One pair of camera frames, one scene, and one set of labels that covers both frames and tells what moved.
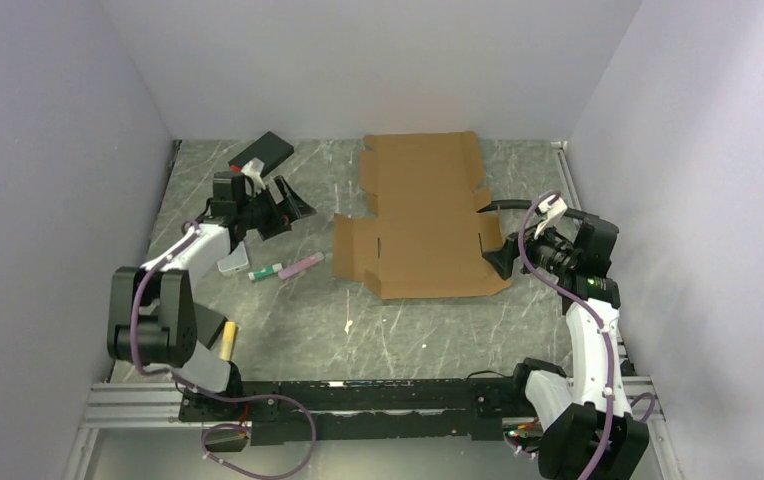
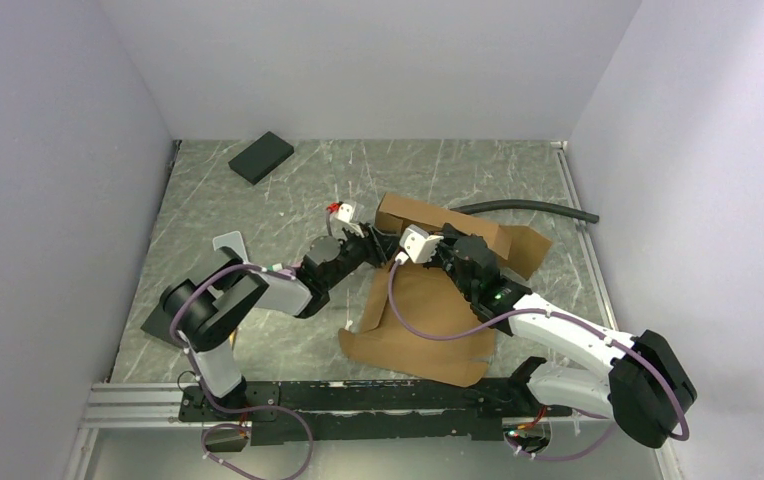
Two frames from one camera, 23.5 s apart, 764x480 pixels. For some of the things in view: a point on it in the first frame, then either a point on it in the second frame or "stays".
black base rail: x=361 y=411 stays
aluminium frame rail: x=136 y=406 stays
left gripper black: x=291 y=206 → x=381 y=247
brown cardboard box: x=428 y=239 → x=429 y=301
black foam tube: x=529 y=204 stays
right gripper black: x=502 y=259 → x=449 y=237
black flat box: x=271 y=150 stays
